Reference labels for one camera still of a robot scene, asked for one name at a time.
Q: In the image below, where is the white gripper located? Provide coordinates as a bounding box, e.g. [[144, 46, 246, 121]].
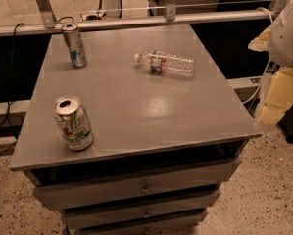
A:
[[248, 0, 293, 126]]

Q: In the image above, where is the clear plastic water bottle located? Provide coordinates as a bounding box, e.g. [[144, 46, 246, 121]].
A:
[[134, 50, 195, 77]]

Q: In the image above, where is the silver blue soda can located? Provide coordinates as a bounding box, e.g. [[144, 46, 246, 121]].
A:
[[62, 23, 87, 68]]

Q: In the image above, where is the white green 7up can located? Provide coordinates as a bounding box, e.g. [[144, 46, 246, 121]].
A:
[[53, 95, 94, 151]]

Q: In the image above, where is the grey drawer cabinet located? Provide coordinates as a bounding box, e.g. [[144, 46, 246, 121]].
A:
[[9, 23, 263, 235]]

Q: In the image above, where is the middle grey drawer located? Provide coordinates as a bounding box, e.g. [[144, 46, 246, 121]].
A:
[[63, 187, 220, 229]]

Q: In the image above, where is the grey drawer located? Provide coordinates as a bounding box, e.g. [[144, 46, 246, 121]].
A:
[[33, 157, 241, 211], [78, 209, 207, 235], [63, 187, 220, 229]]

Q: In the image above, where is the bottom grey drawer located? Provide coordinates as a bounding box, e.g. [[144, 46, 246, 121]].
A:
[[78, 209, 207, 235]]

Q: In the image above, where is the top grey drawer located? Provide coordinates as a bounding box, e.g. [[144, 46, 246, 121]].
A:
[[33, 157, 241, 211]]

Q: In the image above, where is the white cable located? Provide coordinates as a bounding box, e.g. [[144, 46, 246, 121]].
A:
[[241, 7, 275, 106]]

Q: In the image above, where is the grey metal rail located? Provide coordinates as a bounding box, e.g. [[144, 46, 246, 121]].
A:
[[0, 7, 277, 37]]

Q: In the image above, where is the black cable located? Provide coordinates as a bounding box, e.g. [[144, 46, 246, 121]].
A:
[[0, 22, 25, 159]]

